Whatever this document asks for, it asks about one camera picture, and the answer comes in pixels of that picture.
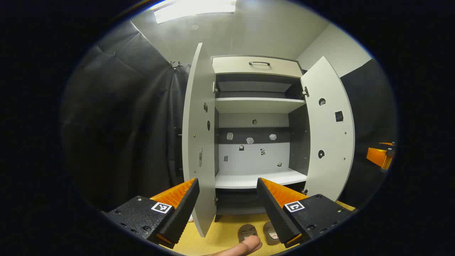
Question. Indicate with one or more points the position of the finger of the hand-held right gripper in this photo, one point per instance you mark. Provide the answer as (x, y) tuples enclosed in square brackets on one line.
[(378, 156)]

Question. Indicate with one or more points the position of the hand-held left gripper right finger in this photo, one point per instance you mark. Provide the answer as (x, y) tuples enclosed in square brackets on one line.
[(272, 209)]

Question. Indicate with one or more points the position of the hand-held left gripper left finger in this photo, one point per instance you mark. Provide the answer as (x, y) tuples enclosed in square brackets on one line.
[(186, 206)]

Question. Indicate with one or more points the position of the ceiling light panel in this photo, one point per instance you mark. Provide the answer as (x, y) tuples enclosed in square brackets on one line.
[(193, 9)]

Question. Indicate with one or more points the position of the brown fuzzy shoe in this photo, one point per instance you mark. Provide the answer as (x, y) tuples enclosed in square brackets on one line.
[(247, 231), (272, 233)]

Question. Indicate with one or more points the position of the white shoe cabinet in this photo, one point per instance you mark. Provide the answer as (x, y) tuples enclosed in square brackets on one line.
[(256, 105)]

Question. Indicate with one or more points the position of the white cabinet door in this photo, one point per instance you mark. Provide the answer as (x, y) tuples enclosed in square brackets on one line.
[(328, 135), (199, 106)]

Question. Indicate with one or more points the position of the white cabinet drawer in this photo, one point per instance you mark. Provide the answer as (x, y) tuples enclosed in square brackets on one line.
[(234, 65)]

